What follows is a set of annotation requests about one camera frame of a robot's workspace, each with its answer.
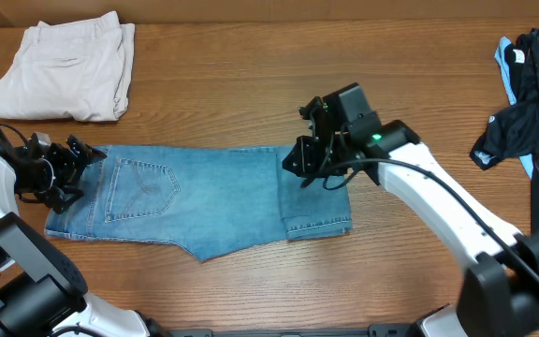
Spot folded beige trousers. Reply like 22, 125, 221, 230
0, 11, 136, 122

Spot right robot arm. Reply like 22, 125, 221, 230
283, 82, 539, 337

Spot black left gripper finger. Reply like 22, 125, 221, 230
66, 135, 107, 165
44, 186, 83, 214

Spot blue denim jeans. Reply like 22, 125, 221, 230
45, 145, 353, 261

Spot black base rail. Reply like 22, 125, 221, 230
168, 323, 424, 337

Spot black left camera cable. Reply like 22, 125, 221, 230
0, 122, 32, 151

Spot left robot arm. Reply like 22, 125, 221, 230
0, 124, 167, 337

